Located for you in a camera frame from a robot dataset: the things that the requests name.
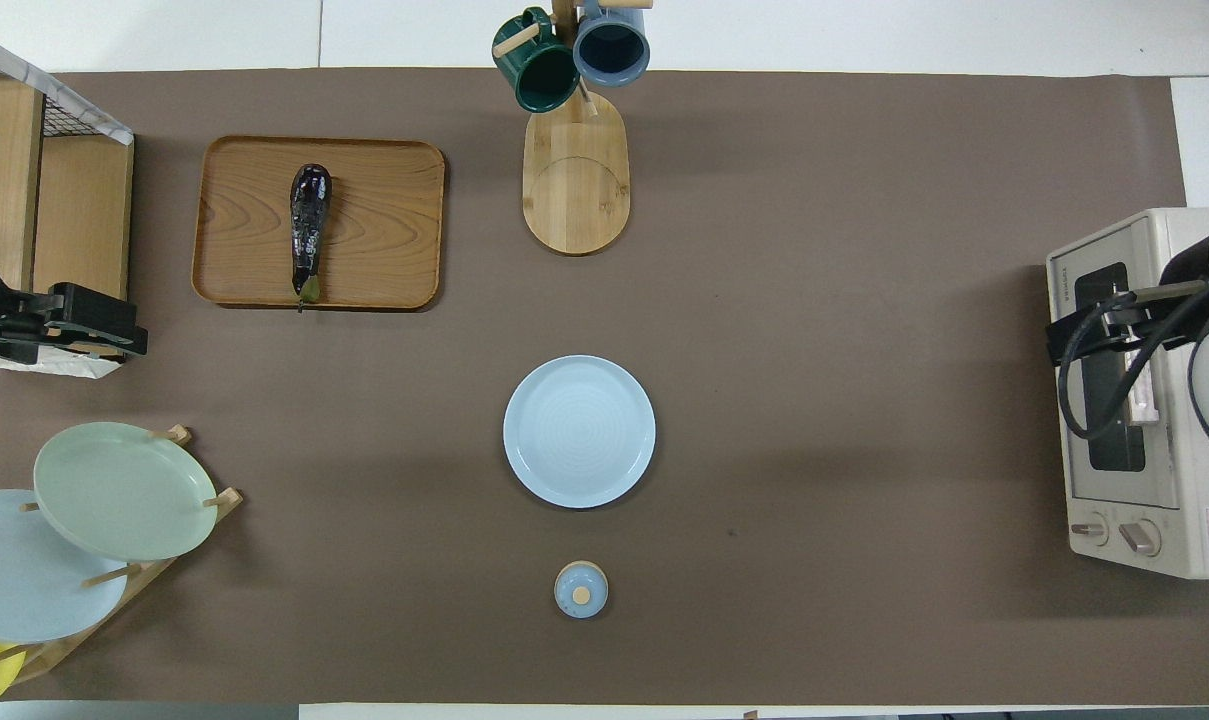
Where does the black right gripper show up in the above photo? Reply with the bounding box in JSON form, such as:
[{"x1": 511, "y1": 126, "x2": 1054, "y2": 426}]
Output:
[{"x1": 1049, "y1": 283, "x2": 1209, "y2": 366}]

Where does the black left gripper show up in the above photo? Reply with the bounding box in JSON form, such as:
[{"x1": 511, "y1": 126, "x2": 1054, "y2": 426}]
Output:
[{"x1": 0, "y1": 283, "x2": 150, "y2": 366}]

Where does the glass oven door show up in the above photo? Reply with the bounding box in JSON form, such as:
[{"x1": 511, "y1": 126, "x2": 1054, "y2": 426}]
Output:
[{"x1": 1047, "y1": 222, "x2": 1190, "y2": 506}]

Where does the dark purple eggplant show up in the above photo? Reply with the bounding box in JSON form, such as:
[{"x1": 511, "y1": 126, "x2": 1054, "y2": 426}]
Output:
[{"x1": 289, "y1": 163, "x2": 333, "y2": 311}]

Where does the light blue ribbed plate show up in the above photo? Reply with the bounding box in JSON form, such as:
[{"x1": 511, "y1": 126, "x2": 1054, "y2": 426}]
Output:
[{"x1": 503, "y1": 355, "x2": 657, "y2": 510}]

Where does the beige toaster oven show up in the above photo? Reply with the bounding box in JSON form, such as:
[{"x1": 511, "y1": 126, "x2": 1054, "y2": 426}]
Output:
[{"x1": 1045, "y1": 207, "x2": 1209, "y2": 579}]

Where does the pale green plate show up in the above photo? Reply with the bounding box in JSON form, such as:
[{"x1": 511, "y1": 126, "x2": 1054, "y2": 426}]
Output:
[{"x1": 34, "y1": 422, "x2": 218, "y2": 562}]

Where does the wooden plate rack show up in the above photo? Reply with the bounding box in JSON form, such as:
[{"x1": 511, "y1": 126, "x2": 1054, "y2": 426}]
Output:
[{"x1": 0, "y1": 425, "x2": 243, "y2": 686}]

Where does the light blue smooth plate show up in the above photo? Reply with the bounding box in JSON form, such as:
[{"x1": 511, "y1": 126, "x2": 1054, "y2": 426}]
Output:
[{"x1": 0, "y1": 489, "x2": 130, "y2": 644}]

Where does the brown table mat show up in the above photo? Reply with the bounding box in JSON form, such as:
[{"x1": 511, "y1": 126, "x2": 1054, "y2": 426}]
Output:
[{"x1": 0, "y1": 68, "x2": 1209, "y2": 706}]

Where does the wooden serving tray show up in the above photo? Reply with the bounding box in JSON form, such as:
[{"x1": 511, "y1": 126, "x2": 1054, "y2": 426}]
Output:
[{"x1": 191, "y1": 135, "x2": 447, "y2": 312}]

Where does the wooden mug tree stand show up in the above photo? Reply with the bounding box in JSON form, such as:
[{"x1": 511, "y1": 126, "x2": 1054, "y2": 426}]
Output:
[{"x1": 492, "y1": 0, "x2": 655, "y2": 256}]

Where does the dark green mug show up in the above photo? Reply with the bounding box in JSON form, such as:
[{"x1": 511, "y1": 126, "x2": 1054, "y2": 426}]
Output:
[{"x1": 492, "y1": 8, "x2": 582, "y2": 113}]

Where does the blue mug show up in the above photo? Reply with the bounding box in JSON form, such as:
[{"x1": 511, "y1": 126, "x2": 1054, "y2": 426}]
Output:
[{"x1": 572, "y1": 0, "x2": 652, "y2": 87}]

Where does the small blue lid wooden knob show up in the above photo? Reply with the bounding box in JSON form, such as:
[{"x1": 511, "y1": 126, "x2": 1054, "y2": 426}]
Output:
[{"x1": 554, "y1": 561, "x2": 610, "y2": 619}]

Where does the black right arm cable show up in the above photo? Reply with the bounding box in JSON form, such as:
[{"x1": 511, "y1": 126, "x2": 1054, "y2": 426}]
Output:
[{"x1": 1058, "y1": 265, "x2": 1209, "y2": 491}]

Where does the wooden shelf with wire mesh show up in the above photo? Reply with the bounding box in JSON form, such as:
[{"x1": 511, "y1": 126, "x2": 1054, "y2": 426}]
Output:
[{"x1": 0, "y1": 25, "x2": 135, "y2": 381}]

